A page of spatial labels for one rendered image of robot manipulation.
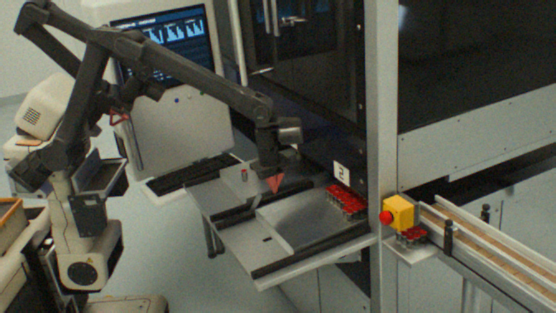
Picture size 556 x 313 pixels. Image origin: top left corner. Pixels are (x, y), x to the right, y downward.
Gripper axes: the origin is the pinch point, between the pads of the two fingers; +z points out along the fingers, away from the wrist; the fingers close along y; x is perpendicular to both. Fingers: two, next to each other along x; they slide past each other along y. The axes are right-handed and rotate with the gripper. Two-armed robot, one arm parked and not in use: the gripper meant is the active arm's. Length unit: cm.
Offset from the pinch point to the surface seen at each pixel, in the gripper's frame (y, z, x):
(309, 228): 12.0, 20.6, 4.5
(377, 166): 27.3, -3.2, -11.9
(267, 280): -10.1, 20.3, -9.9
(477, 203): 66, 24, -12
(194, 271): -6, 107, 120
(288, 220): 8.4, 20.5, 12.2
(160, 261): -20, 107, 140
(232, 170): 6, 19, 54
